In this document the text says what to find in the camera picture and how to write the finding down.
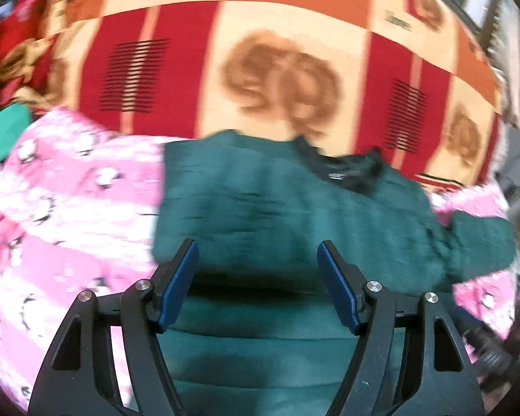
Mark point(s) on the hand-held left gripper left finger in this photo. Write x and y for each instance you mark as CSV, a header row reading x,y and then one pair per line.
x,y
180,279

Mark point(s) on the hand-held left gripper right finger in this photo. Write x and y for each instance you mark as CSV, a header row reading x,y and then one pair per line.
x,y
336,279

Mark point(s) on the green puffer jacket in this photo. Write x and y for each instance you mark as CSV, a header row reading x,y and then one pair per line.
x,y
286,208

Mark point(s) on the pink penguin print blanket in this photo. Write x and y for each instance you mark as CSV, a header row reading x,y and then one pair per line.
x,y
69,208

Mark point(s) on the green cloth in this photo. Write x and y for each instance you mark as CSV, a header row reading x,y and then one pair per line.
x,y
4,136

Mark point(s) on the red orange patterned blanket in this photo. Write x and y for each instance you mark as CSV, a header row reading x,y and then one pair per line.
x,y
286,47

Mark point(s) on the white fringed cloth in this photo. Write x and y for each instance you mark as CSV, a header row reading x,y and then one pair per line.
x,y
518,104

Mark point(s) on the red cloth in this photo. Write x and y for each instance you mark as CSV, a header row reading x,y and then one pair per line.
x,y
13,21

